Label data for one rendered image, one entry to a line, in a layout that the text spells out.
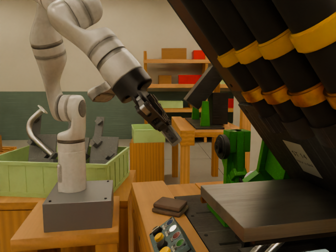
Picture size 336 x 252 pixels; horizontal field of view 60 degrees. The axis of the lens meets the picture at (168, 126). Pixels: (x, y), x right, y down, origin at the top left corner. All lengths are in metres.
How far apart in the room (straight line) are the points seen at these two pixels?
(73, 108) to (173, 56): 6.25
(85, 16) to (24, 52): 7.75
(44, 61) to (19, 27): 7.54
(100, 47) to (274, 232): 0.42
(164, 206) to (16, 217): 0.80
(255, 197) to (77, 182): 0.71
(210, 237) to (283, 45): 0.65
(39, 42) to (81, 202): 0.49
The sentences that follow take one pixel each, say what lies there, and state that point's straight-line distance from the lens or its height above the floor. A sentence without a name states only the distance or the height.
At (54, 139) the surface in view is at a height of 1.02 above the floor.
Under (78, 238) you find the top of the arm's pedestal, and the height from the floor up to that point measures 0.84.
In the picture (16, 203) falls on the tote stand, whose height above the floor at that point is 0.79.
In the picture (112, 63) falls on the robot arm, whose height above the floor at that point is 1.34.
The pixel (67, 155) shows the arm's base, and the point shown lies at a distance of 1.03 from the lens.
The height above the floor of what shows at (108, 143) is 1.00.
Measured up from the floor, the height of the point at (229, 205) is 1.13.
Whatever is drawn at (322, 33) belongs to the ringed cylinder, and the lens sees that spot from 0.23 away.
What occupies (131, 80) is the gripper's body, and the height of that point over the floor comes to 1.31.
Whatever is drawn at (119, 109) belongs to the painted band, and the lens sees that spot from 7.70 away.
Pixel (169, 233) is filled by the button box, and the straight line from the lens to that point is 0.76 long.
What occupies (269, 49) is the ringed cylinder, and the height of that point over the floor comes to 1.33.
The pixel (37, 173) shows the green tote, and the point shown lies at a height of 0.91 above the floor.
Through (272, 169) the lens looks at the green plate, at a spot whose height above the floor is 1.12.
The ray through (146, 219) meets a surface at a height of 0.90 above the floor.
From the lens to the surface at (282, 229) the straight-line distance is 0.40.
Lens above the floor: 1.29
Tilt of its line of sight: 7 degrees down
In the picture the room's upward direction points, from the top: straight up
